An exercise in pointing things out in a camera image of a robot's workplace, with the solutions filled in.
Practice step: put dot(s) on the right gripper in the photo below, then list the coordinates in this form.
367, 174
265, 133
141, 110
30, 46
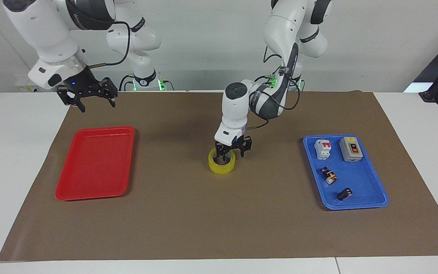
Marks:
80, 82

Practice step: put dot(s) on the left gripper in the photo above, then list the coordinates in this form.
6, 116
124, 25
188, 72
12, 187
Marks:
236, 143

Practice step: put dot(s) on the yellow tape roll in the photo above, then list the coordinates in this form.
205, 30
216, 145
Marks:
221, 166

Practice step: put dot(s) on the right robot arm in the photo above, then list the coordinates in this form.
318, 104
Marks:
48, 34

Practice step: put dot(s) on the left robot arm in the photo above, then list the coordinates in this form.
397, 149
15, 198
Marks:
280, 26

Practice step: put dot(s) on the red plastic tray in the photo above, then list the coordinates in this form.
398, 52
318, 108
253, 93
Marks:
95, 163

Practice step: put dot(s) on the white circuit breaker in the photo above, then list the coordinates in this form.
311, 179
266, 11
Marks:
322, 149

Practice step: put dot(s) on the small black connector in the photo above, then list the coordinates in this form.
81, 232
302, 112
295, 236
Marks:
344, 194

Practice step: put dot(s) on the blue plastic tray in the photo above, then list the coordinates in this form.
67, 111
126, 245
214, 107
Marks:
359, 182

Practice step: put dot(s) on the grey switch box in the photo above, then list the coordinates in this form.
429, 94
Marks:
350, 149

